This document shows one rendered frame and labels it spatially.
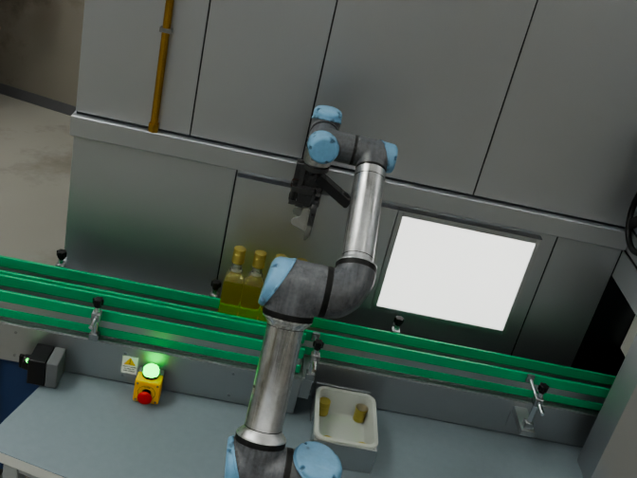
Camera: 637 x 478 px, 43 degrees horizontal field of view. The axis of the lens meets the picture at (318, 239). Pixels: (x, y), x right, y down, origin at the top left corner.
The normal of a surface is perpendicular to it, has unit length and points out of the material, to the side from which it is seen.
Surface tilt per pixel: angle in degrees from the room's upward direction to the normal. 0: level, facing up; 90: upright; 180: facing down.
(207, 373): 90
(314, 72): 90
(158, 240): 90
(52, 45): 90
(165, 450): 0
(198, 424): 0
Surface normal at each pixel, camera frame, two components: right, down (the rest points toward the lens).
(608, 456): -0.03, 0.45
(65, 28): -0.26, 0.39
